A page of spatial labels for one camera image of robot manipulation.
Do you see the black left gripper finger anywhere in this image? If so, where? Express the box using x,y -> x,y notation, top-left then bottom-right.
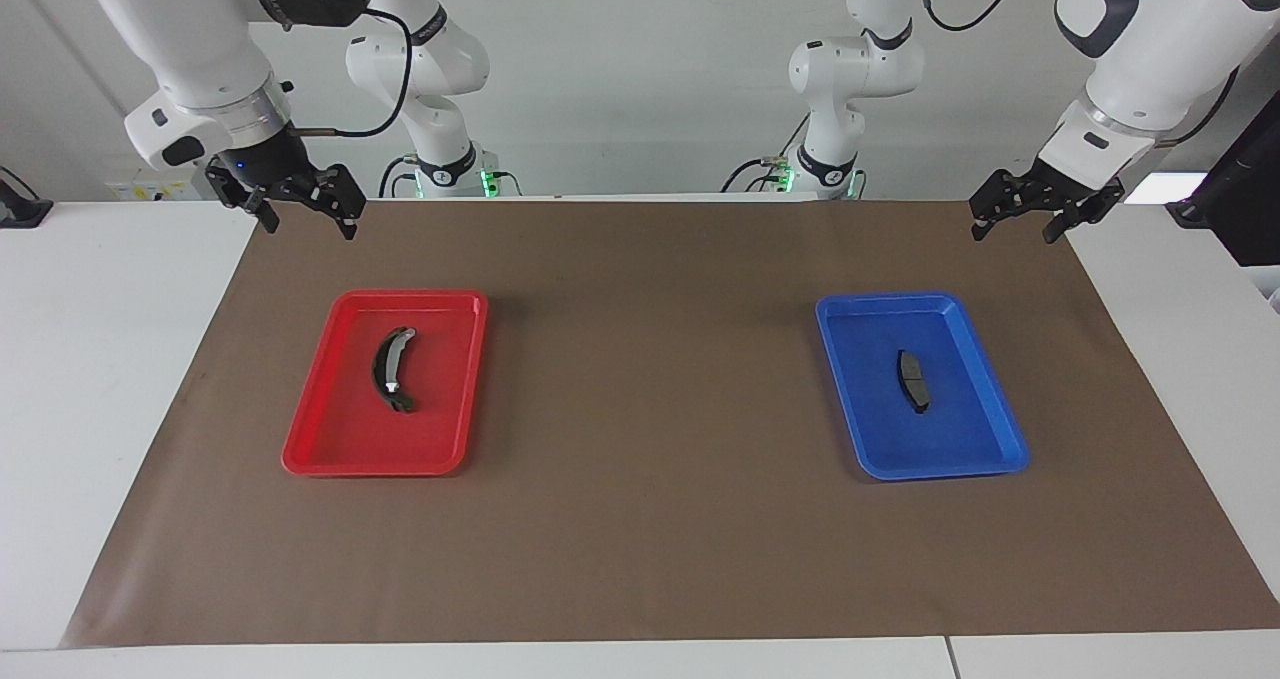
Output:
1042,181 -> 1127,245
968,167 -> 1036,244

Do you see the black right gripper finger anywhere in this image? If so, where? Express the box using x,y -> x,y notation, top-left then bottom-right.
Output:
300,164 -> 366,241
205,159 -> 281,236

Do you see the curved brake shoe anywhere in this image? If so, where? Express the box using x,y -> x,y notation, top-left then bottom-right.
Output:
372,326 -> 419,415

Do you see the dark brake pad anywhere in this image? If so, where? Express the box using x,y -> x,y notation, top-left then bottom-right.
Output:
896,349 -> 932,416

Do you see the black monitor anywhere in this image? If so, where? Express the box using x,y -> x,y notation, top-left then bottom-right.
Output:
1168,89 -> 1280,268

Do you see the red plastic tray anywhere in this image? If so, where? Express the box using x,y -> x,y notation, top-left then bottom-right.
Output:
281,290 -> 489,478

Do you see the black clamp device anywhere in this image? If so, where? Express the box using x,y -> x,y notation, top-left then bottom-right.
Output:
0,167 -> 53,228

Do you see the blue plastic tray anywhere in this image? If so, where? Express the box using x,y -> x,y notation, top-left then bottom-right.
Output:
815,292 -> 1031,482

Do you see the brown paper mat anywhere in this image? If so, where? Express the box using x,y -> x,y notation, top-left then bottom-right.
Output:
60,197 -> 1280,650

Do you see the black base cable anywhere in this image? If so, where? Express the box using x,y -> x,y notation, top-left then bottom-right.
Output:
378,154 -> 421,198
722,114 -> 813,195

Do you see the white wall socket box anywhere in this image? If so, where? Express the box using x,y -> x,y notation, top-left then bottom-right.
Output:
108,177 -> 216,202

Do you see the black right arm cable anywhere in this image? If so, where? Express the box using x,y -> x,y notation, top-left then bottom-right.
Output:
290,7 -> 414,139

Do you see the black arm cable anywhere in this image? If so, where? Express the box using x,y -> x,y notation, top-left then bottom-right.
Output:
912,0 -> 1241,150
290,7 -> 414,139

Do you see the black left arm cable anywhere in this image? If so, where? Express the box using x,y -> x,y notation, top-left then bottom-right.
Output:
912,0 -> 1241,150

